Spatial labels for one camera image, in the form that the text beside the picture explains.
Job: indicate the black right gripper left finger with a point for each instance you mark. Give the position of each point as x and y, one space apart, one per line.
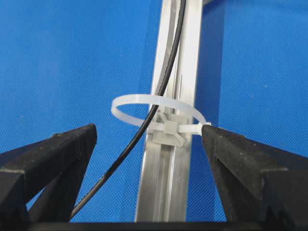
40 182

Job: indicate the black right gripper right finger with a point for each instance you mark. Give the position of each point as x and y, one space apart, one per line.
256 181

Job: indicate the white zip tie loop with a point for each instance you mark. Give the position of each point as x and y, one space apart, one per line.
170 128

